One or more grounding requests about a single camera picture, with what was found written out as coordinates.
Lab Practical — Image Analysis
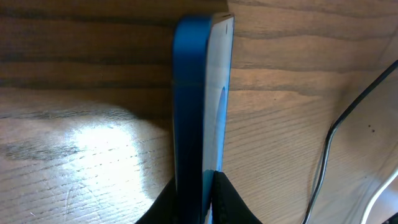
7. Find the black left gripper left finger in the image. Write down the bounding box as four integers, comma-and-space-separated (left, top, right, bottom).
136, 177, 177, 224

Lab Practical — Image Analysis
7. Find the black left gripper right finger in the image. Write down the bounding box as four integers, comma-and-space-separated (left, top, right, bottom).
211, 171, 262, 224

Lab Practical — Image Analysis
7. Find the black USB charging cable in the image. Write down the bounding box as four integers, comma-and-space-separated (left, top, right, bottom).
301, 58, 398, 224

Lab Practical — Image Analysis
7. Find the blue screen Galaxy smartphone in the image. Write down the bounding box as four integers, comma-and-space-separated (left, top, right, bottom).
172, 13, 234, 223

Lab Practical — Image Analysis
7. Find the white power strip cord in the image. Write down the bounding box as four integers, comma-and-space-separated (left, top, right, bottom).
359, 169, 398, 224

